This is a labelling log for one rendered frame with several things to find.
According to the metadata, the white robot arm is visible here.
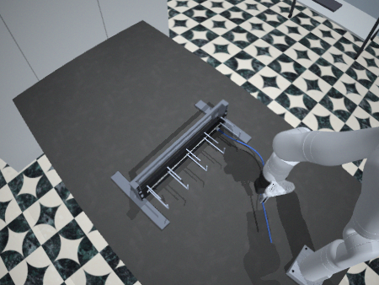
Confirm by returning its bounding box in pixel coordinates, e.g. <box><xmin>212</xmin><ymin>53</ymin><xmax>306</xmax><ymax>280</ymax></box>
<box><xmin>268</xmin><ymin>126</ymin><xmax>379</xmax><ymax>283</ymax></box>

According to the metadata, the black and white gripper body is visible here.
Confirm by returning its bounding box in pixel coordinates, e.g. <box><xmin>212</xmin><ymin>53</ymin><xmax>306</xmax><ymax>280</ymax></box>
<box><xmin>254</xmin><ymin>160</ymin><xmax>295</xmax><ymax>196</ymax></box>

